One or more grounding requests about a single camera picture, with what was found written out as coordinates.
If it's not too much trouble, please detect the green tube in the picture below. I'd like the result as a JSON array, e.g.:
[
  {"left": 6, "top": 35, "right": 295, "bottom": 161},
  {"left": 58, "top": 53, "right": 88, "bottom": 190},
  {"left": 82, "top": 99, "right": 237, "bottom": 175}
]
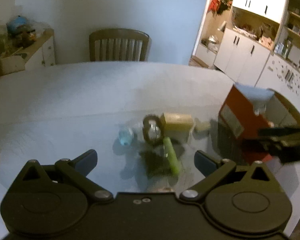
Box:
[{"left": 163, "top": 137, "right": 180, "bottom": 176}]

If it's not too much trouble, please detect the red cardboard box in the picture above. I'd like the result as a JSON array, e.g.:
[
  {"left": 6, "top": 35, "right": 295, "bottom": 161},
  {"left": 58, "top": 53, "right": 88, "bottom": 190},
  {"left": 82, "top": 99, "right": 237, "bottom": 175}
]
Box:
[{"left": 217, "top": 83, "right": 300, "bottom": 165}]

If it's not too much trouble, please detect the beige small box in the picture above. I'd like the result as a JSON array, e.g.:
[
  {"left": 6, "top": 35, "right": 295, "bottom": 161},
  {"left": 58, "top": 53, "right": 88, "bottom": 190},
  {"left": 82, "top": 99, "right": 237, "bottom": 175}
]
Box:
[{"left": 160, "top": 112, "right": 194, "bottom": 144}]

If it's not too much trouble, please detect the white low fridge cabinet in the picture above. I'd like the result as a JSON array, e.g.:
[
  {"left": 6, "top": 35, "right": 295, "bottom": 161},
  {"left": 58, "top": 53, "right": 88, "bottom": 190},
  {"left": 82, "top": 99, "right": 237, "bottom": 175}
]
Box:
[{"left": 256, "top": 54, "right": 300, "bottom": 112}]

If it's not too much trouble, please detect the white drawer sideboard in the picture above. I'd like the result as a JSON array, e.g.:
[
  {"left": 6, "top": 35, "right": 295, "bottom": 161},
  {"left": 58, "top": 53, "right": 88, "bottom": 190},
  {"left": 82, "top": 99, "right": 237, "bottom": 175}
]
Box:
[{"left": 0, "top": 27, "right": 56, "bottom": 78}]

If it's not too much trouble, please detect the dark wooden chair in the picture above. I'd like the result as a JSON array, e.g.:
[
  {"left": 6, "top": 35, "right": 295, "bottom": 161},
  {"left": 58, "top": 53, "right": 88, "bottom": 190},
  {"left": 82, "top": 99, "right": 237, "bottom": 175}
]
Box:
[{"left": 89, "top": 28, "right": 151, "bottom": 62}]

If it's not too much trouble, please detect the white tall cabinet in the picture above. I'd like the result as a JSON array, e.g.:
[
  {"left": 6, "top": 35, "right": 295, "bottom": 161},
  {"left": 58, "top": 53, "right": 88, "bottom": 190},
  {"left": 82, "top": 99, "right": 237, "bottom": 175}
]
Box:
[{"left": 214, "top": 0, "right": 287, "bottom": 86}]

